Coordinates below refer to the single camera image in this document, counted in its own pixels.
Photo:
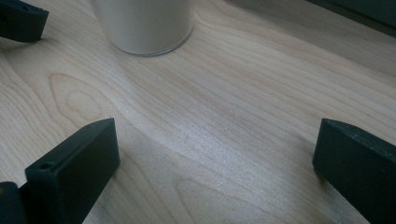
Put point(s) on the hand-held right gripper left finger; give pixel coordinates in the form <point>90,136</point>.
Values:
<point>71,174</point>

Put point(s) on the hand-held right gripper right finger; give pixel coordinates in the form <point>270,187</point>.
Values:
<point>358,168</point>

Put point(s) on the white cylindrical jar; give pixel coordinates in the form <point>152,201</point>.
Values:
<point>146,25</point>

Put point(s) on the dark grey corner rack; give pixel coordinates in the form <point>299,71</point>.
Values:
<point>373,12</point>

